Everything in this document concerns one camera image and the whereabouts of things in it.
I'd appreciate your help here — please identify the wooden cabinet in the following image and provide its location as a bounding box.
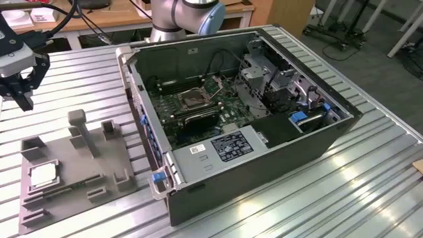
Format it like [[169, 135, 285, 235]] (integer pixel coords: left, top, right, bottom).
[[253, 0, 316, 39]]

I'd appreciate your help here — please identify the silver power supply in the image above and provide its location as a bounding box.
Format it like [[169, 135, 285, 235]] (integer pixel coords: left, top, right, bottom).
[[170, 123, 269, 184]]

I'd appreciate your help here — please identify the white table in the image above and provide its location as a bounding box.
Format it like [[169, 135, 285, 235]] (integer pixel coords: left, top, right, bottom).
[[315, 0, 423, 59]]

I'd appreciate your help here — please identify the CPU socket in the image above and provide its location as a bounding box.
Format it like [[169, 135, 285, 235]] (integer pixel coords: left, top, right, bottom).
[[176, 89, 212, 111]]

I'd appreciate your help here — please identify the black cable loop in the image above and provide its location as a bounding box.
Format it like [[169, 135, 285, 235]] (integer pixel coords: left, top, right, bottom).
[[205, 49, 248, 76]]

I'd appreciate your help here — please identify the hard disk in blue carrier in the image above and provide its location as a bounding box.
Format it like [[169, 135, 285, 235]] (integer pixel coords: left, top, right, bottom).
[[286, 110, 335, 133]]

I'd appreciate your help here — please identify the green motherboard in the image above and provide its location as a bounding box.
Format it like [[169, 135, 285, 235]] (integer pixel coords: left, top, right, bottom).
[[146, 76, 254, 147]]

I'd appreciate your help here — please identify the white cardboard box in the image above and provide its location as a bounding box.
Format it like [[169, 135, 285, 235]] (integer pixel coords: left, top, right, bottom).
[[30, 8, 60, 23]]

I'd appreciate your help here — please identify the wooden desk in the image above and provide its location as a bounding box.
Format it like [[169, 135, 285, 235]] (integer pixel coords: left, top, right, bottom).
[[0, 0, 257, 50]]

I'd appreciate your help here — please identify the open black PC case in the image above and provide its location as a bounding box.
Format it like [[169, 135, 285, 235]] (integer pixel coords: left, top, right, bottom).
[[114, 27, 363, 227]]

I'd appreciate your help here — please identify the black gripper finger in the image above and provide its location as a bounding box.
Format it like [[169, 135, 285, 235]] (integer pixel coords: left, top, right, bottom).
[[14, 53, 50, 112], [0, 75, 20, 100]]

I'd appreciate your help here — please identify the grey parts rack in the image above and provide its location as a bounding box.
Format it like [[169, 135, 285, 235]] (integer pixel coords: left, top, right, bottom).
[[17, 109, 140, 235]]

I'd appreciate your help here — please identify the grey cable connector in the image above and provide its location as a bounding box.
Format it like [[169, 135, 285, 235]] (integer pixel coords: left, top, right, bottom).
[[21, 31, 48, 54]]

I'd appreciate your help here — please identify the black RAM slot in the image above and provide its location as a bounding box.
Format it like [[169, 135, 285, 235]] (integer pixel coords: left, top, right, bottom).
[[170, 104, 218, 116], [160, 85, 198, 95], [158, 82, 202, 92], [157, 77, 202, 86], [157, 79, 202, 89], [173, 110, 221, 122], [172, 106, 220, 118], [172, 108, 220, 120]]

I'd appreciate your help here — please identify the wooden block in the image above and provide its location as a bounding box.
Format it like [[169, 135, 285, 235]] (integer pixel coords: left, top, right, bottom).
[[411, 158, 423, 179]]

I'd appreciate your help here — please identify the coloured wire bundle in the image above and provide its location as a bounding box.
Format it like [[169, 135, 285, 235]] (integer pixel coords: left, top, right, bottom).
[[305, 85, 328, 110]]

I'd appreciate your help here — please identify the black rolling stand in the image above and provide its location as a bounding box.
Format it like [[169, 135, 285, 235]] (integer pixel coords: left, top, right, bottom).
[[302, 0, 369, 52]]

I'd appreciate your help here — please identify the thick black cable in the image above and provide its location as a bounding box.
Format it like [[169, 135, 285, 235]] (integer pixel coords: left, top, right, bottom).
[[41, 0, 88, 39]]

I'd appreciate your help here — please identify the metal socket cover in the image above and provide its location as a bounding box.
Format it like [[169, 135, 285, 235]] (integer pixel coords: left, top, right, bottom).
[[201, 75, 225, 99]]

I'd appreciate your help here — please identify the green RAM stick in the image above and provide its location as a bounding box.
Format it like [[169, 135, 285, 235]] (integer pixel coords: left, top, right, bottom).
[[44, 177, 100, 198]]

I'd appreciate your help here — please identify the thin black cable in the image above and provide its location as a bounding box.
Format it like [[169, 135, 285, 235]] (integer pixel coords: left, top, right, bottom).
[[78, 9, 110, 45]]

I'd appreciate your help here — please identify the black plastic shroud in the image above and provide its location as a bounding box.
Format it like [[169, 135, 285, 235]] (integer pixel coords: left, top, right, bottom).
[[249, 114, 306, 149]]

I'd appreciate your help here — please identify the silver CPU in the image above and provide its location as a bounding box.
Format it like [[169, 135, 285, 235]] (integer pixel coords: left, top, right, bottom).
[[28, 163, 57, 186]]

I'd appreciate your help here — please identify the white round roll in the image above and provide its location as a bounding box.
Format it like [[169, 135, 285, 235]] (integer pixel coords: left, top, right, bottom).
[[0, 9, 33, 28]]

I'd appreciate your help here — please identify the metal drive cage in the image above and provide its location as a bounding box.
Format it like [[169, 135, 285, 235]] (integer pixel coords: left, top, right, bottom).
[[234, 37, 297, 117]]

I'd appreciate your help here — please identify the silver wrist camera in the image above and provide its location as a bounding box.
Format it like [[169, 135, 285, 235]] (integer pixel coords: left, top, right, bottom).
[[0, 47, 36, 78]]

